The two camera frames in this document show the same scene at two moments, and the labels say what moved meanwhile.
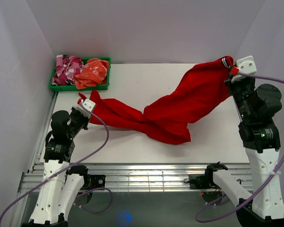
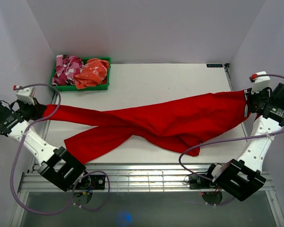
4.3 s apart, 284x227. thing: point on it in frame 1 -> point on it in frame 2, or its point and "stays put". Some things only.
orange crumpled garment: (94, 73) stays put
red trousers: (165, 119) -> (182, 122)
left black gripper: (74, 111) -> (39, 109)
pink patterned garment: (66, 67) stays put
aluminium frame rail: (137, 177) stays put
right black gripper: (230, 84) -> (250, 96)
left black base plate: (93, 181) stays put
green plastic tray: (72, 88) stays put
